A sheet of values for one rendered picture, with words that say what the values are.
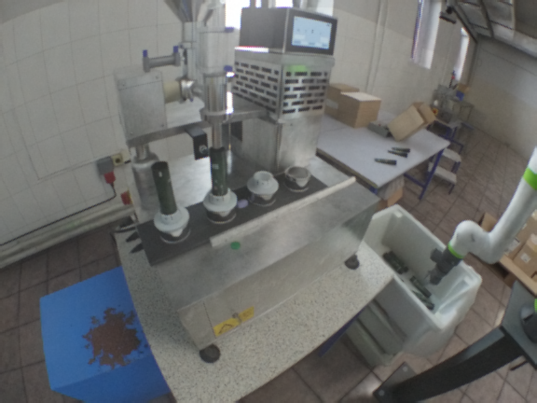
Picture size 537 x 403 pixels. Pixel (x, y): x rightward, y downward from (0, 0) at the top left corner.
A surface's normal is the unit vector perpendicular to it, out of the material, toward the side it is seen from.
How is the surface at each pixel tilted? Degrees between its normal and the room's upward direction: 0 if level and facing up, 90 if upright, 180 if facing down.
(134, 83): 90
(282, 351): 0
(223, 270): 0
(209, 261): 0
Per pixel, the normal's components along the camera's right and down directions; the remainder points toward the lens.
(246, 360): 0.07, -0.78
